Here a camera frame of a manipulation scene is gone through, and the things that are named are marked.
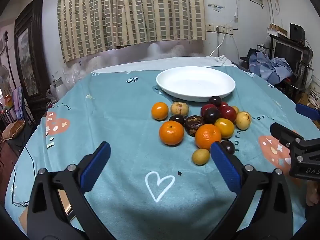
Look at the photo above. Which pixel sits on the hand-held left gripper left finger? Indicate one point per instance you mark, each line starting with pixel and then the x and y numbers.
pixel 96 165

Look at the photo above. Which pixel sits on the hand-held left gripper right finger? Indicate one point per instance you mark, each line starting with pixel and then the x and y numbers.
pixel 226 170

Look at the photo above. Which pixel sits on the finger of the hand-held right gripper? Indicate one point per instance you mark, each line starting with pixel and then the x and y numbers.
pixel 282 132
pixel 308 111

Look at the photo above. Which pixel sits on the dark purple plum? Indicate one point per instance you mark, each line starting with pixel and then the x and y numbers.
pixel 176 119
pixel 211 115
pixel 228 147
pixel 215 101

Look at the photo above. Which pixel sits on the small yellow-green fruit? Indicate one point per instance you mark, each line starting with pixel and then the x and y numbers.
pixel 200 156

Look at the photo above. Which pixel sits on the yellow-orange smooth fruit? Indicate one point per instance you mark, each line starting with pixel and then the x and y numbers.
pixel 224 128

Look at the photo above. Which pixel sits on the pale spotted round fruit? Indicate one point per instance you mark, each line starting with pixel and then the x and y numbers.
pixel 179 108

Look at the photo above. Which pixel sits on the small orange mandarin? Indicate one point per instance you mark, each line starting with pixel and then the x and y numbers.
pixel 159 110

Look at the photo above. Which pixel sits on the white plate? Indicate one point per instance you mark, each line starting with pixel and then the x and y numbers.
pixel 195 82

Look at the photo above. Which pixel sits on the person's right hand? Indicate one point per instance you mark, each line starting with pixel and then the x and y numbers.
pixel 313 192

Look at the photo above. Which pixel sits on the white plastic bucket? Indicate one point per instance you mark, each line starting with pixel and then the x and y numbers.
pixel 314 91

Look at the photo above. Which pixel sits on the yellow round fruit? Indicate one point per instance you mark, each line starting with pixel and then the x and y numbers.
pixel 243 120

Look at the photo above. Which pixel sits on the teal printed tablecloth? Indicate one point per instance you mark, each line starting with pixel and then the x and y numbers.
pixel 120 130

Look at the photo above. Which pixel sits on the small yellow-brown fruit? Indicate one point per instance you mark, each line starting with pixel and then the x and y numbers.
pixel 235 109

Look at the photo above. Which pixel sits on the wrinkled brown passion fruit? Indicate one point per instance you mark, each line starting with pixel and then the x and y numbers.
pixel 193 125

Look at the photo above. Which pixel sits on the red round fruit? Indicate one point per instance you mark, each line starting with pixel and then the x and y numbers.
pixel 205 108
pixel 228 114
pixel 223 104

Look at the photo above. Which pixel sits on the blue clothes pile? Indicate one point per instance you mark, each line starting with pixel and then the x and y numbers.
pixel 271 68

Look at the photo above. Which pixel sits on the black television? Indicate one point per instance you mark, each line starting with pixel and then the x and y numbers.
pixel 287 52

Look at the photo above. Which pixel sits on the black speaker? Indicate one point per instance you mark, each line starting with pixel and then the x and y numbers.
pixel 297 31

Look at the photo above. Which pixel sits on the black hat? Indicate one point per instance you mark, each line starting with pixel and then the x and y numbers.
pixel 247 55

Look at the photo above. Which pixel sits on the grey ceramic jug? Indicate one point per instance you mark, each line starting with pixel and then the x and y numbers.
pixel 59 86

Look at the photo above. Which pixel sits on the cardboard box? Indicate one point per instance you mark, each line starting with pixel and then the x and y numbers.
pixel 277 30

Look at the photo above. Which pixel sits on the brown cushion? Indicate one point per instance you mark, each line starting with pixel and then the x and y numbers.
pixel 13 129

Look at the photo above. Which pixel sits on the dark wooden framed painting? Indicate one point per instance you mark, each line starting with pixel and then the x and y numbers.
pixel 27 55

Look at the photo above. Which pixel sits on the checked beige curtain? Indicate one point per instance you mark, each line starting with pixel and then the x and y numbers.
pixel 130 12

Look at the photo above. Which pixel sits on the white double wall socket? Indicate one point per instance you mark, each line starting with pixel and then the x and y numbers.
pixel 225 29

